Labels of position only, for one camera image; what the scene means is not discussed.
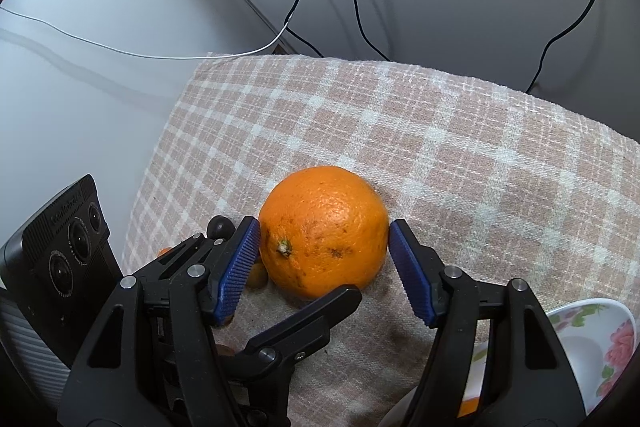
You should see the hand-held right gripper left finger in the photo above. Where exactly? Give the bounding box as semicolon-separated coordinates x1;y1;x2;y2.
57;216;262;427

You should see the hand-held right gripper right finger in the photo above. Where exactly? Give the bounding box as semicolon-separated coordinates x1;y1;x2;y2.
388;219;588;427

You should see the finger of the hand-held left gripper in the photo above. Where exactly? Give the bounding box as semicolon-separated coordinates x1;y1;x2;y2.
220;284;363;408
137;215;234;279

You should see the large orange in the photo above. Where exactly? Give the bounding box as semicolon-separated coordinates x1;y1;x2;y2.
258;166;390;301

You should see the white floral plate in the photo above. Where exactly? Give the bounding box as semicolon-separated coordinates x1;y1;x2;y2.
459;299;637;418

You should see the beige checked cloth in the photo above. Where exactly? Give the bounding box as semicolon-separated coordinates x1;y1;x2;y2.
120;53;640;427

